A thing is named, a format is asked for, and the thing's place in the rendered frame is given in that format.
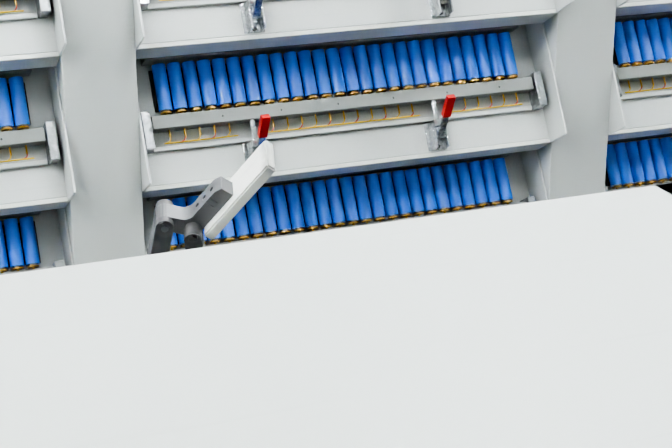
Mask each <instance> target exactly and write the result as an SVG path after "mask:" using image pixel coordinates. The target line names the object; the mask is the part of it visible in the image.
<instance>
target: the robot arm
mask: <svg viewBox="0 0 672 448"><path fill-rule="evenodd" d="M275 171H276V169H275V160H274V151H273V144H271V143H270V142H268V141H263V143H262V144H261V145H260V146H259V147H258V148H257V149H256V150H255V152H254V153H253V154H252V155H251V156H250V157H249V158H248V159H247V161H246V162H245V163H244V164H243V165H242V166H241V167H240V169H239V170H238V171H237V172H236V173H235V174H234V175H233V176H232V178H231V179H230V180H227V179H225V178H224V177H222V176H220V177H218V178H216V179H214V180H213V181H212V182H211V183H210V185H209V186H208V187H207V188H206V189H205V190H204V191H203V193H202V194H201V195H200V196H199V197H198V198H197V199H196V201H195V202H194V203H193V204H192V205H190V206H187V207H180V206H175V205H173V203H172V202H171V201H170V200H167V199H162V200H159V201H158V202H157V204H156V207H155V213H154V218H153V224H152V230H151V235H150V241H149V247H148V252H147V255H151V254H158V253H166V252H170V247H171V242H172V236H173V233H177V234H182V235H184V242H185V250H188V249H195V248H202V247H205V244H204V234H205V236H206V237H207V238H209V239H214V238H215V237H216V236H217V235H218V234H219V233H220V232H221V231H222V230H223V228H224V227H225V226H226V225H227V224H228V223H229V222H230V221H231V220H232V218H233V217H234V216H235V215H236V214H237V213H238V212H239V211H240V210H241V209H242V207H243V206H244V205H245V204H246V203H247V202H248V201H249V200H250V199H251V197H252V196H253V195H254V194H255V193H256V192H257V191H258V190H259V189H260V187H261V186H262V185H263V184H264V183H265V182H266V181H267V180H268V179H269V178H270V176H271V175H272V174H273V173H274V172H275ZM203 229H204V234H203Z"/></svg>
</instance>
